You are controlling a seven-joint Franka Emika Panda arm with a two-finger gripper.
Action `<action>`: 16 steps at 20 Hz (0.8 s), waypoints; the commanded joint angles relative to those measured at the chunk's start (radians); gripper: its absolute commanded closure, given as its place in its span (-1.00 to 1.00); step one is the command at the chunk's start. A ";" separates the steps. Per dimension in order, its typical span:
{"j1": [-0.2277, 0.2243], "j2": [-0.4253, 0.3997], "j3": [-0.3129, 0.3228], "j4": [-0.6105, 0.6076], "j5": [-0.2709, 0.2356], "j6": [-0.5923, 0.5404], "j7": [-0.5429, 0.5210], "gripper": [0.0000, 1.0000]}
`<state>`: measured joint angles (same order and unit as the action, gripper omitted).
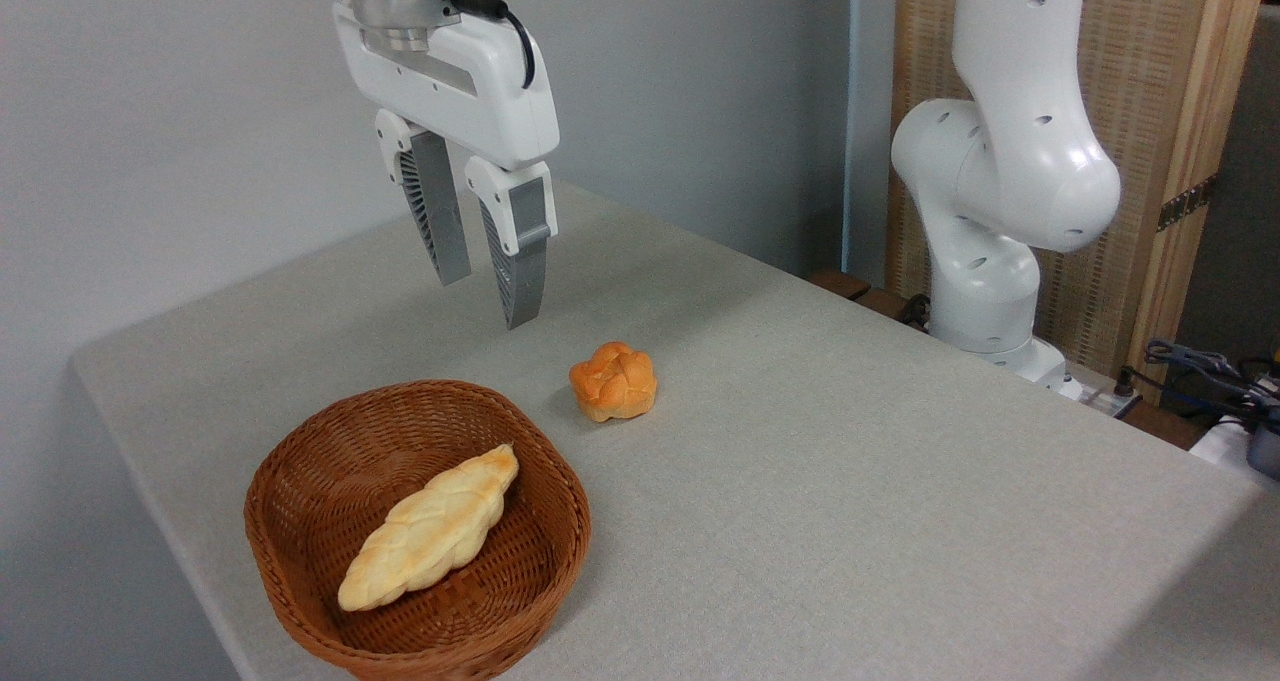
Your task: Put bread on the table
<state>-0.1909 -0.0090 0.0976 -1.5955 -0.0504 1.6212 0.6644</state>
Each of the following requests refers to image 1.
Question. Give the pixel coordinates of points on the long braided bread loaf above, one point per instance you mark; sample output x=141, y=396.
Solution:
x=430, y=531

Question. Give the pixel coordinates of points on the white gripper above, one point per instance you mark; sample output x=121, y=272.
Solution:
x=470, y=86

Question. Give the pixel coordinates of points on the round orange bread bun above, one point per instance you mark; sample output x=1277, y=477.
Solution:
x=615, y=381

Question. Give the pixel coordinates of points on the metal hinge on panel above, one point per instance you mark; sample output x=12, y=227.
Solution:
x=1187, y=204

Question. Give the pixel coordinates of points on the wooden woven screen panel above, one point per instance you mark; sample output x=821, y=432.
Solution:
x=1150, y=111

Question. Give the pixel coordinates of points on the brown wicker basket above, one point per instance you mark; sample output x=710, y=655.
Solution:
x=350, y=481

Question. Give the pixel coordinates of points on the dark wooden base board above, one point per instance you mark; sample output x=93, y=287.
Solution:
x=860, y=291

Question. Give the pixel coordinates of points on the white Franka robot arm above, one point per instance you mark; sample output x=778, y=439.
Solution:
x=1005, y=161

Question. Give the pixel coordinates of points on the grey-blue round object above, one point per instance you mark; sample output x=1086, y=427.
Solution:
x=1265, y=451

